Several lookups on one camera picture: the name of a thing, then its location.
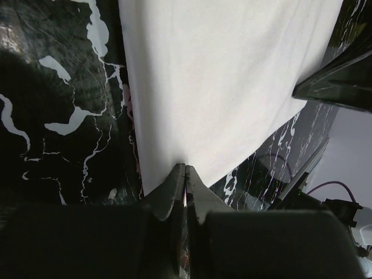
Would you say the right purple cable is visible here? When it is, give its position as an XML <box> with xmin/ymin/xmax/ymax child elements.
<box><xmin>306</xmin><ymin>180</ymin><xmax>357</xmax><ymax>203</ymax></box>

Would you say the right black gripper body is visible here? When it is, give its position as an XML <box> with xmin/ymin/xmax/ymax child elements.
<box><xmin>292</xmin><ymin>49</ymin><xmax>371</xmax><ymax>113</ymax></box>

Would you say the white t shirt red print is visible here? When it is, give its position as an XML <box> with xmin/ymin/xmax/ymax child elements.
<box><xmin>119</xmin><ymin>1</ymin><xmax>342</xmax><ymax>194</ymax></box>

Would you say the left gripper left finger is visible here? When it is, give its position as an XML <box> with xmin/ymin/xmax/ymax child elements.
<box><xmin>142</xmin><ymin>164</ymin><xmax>186</xmax><ymax>278</ymax></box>

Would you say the black patterned table mat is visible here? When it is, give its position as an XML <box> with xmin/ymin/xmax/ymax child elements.
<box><xmin>1</xmin><ymin>1</ymin><xmax>371</xmax><ymax>211</ymax></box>

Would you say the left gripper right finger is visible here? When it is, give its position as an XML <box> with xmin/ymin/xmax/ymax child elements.
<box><xmin>185</xmin><ymin>166</ymin><xmax>234</xmax><ymax>278</ymax></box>

